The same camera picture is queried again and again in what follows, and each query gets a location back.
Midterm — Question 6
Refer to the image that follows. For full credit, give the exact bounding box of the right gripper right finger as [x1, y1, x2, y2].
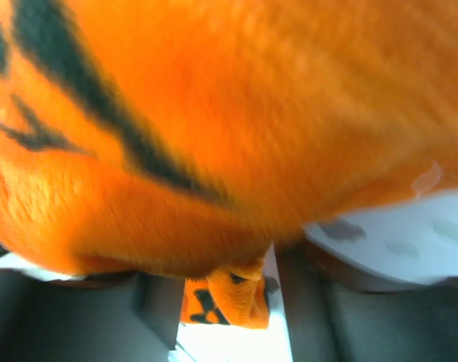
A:
[276, 245, 458, 361]

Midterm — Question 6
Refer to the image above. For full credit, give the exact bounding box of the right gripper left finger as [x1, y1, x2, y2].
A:
[0, 269, 183, 361]

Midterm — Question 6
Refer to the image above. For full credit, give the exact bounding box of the orange patterned pillowcase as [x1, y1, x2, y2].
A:
[0, 1, 458, 329]

